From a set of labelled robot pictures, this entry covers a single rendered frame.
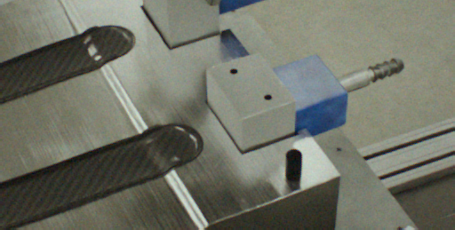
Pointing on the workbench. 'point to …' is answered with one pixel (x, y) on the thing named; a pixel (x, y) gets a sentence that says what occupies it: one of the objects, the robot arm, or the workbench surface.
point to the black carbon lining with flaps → (102, 155)
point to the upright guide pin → (293, 164)
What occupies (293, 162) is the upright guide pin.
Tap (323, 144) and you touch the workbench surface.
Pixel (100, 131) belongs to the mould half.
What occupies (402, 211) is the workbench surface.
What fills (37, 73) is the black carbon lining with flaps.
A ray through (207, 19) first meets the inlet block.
